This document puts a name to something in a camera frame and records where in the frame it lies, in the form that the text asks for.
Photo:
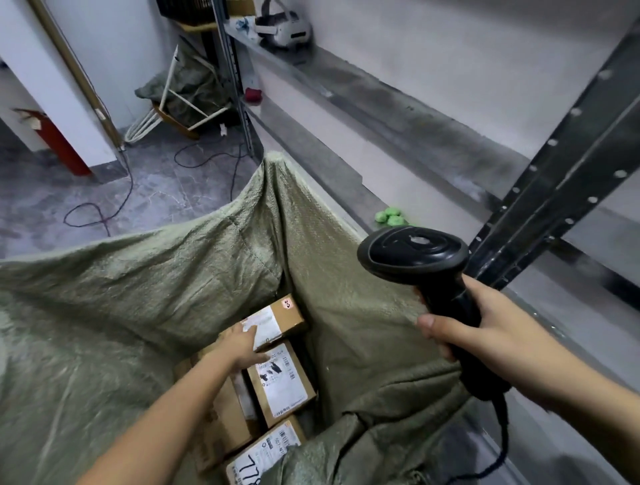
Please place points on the metal shelving rack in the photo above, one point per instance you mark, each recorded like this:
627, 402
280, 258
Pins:
400, 115

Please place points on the person's left hand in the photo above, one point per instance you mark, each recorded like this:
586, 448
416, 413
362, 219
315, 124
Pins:
237, 347

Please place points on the parcel labelled 7786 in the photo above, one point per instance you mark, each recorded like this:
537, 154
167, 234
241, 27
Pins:
265, 452

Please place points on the green plastic bag roll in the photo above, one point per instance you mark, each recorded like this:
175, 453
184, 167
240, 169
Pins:
392, 211
381, 217
396, 221

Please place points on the red fire extinguisher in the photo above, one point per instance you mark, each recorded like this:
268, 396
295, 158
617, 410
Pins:
65, 150

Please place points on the white VR headset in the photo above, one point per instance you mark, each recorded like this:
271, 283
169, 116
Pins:
285, 27

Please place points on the brown cardboard box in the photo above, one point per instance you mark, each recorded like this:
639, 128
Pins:
241, 7

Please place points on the yellow wooden stand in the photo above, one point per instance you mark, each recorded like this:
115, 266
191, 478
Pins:
197, 26

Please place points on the person's right hand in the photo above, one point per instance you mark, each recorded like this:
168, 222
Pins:
505, 345

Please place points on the tall cardboard parcel with label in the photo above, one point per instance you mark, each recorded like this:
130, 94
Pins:
225, 424

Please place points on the person's left forearm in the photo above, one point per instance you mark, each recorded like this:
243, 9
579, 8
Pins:
160, 429

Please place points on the black plastic crate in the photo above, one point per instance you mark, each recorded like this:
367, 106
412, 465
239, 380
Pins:
185, 10

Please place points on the black barcode scanner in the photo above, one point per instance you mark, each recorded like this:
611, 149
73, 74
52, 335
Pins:
415, 255

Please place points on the teal plastic wrapper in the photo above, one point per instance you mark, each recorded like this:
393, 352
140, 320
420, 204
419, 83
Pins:
242, 24

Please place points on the parcel with white label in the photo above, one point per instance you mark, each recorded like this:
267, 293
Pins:
277, 320

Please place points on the brown wooden stick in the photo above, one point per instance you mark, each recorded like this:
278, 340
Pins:
172, 124

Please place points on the long wooden batten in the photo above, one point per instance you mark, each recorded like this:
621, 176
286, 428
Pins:
75, 70

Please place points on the small red object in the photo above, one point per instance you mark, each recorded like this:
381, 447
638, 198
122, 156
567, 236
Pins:
253, 95

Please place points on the white metal folding frame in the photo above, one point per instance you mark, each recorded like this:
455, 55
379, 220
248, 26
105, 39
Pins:
137, 131

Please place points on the parcel with shoe label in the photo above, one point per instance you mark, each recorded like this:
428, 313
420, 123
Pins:
282, 385

